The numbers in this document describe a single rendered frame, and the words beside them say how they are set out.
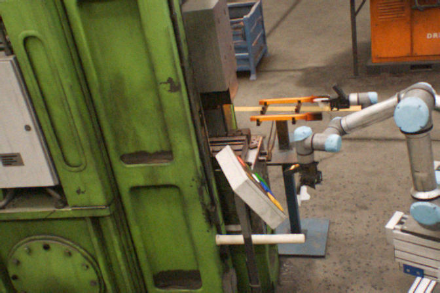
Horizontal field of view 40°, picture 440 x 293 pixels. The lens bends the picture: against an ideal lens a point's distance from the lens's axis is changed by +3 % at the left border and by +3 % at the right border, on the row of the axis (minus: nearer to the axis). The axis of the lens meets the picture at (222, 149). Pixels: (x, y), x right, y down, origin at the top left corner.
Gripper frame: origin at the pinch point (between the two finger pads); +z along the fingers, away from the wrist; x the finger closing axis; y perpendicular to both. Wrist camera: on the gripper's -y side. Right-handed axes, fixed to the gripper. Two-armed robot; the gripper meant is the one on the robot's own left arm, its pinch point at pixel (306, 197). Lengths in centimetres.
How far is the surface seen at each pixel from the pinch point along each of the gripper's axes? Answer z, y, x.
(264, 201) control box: -13.5, -3.8, -26.8
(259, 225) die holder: 38, -42, 16
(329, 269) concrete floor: 93, -27, 57
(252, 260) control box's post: 26.6, -20.2, -21.7
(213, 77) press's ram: -50, -51, 11
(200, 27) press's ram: -75, -53, 10
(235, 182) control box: -23.9, -13.1, -32.1
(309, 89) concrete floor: 93, -176, 309
